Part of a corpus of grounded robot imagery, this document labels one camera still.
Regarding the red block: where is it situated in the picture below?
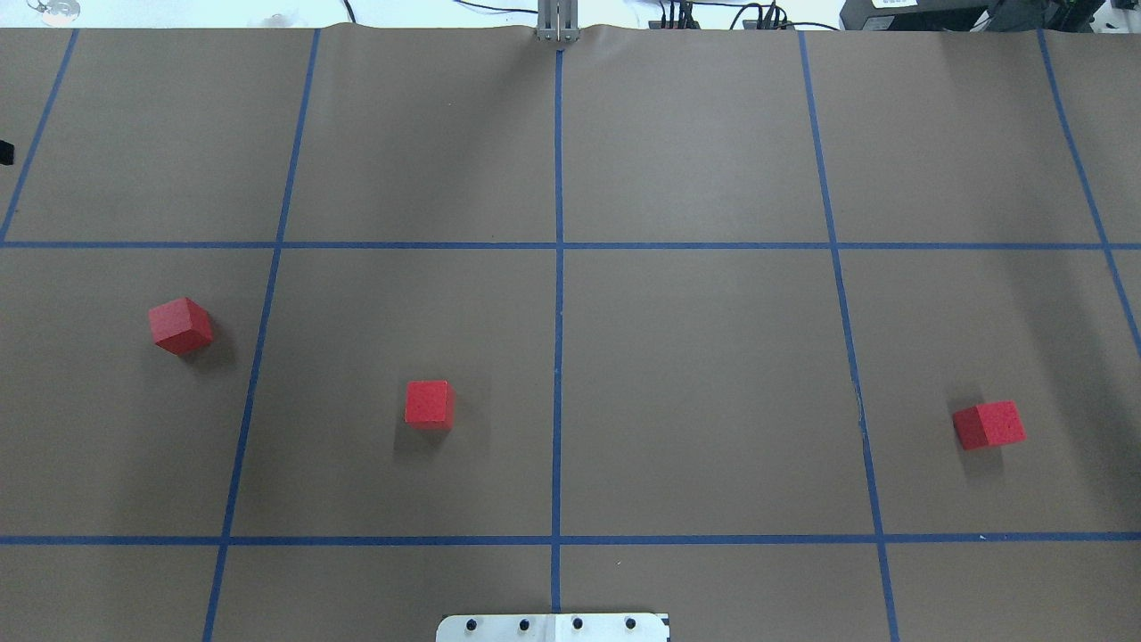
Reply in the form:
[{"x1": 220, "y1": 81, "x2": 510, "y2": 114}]
[
  {"x1": 404, "y1": 381, "x2": 456, "y2": 432},
  {"x1": 952, "y1": 399, "x2": 1027, "y2": 452},
  {"x1": 147, "y1": 296, "x2": 215, "y2": 355}
]

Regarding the aluminium frame post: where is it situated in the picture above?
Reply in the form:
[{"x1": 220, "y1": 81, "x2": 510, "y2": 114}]
[{"x1": 535, "y1": 0, "x2": 581, "y2": 44}]

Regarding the white mount base plate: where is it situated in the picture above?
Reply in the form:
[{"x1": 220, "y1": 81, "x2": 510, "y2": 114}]
[{"x1": 435, "y1": 613, "x2": 671, "y2": 641}]

